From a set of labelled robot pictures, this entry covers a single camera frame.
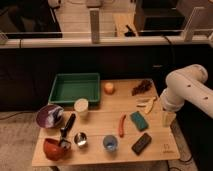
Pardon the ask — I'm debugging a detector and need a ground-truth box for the red bowl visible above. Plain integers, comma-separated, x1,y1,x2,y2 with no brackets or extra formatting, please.
43,138,71,161

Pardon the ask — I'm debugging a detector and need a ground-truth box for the white horizontal rail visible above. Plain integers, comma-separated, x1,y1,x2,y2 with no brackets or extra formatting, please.
0,35,213,49

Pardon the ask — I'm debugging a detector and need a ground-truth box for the white cup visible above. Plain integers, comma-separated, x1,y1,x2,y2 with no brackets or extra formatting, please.
74,98,89,117

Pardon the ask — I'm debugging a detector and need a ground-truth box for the teal sponge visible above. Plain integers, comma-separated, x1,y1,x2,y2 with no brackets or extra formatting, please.
130,111,148,131

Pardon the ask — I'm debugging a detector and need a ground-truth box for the blue cup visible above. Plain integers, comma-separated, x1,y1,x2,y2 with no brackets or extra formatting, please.
103,135,118,152

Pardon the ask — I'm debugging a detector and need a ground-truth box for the black monitor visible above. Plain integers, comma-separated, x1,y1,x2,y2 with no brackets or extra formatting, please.
0,0,62,39

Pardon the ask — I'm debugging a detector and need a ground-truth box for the purple white bowl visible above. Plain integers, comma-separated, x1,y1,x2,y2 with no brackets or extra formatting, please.
36,104,64,128

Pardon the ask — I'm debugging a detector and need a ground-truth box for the white upright post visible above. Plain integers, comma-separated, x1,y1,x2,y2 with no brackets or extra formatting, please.
89,8,100,44

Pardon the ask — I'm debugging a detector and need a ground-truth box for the white angled bracket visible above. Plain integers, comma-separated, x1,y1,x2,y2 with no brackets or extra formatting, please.
181,7,205,42

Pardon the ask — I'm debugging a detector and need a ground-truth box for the green plastic tray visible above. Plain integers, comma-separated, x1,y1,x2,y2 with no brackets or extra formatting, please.
49,73,101,106

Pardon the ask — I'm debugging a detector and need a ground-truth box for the dark grape bunch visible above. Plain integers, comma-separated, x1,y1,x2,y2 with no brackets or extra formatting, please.
132,80,152,95

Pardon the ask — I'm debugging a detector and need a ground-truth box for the small metal cup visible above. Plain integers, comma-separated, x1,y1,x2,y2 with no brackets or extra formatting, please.
74,132,87,148

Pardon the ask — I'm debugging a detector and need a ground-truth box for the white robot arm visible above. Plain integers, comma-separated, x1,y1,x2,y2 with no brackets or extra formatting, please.
160,64,213,127

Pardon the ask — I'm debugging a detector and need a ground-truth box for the black box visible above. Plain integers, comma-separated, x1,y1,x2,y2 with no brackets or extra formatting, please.
133,0,185,36

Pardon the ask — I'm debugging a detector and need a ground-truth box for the black rectangular block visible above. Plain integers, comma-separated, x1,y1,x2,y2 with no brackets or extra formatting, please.
131,133,152,155

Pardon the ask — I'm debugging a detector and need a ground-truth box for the orange carrot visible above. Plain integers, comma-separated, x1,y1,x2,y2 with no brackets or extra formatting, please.
118,115,126,138

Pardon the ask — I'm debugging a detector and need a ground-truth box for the yellow banana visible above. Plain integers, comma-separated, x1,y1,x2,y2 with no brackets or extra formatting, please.
137,96,157,114

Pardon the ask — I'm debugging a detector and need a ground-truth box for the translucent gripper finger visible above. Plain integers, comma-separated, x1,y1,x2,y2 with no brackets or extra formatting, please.
162,111,176,127

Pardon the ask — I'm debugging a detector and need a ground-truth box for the black tool on bench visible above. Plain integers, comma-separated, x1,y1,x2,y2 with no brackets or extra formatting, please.
124,25,136,37

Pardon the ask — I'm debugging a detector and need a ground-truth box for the black handled scoop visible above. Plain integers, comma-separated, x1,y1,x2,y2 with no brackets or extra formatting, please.
59,113,76,149

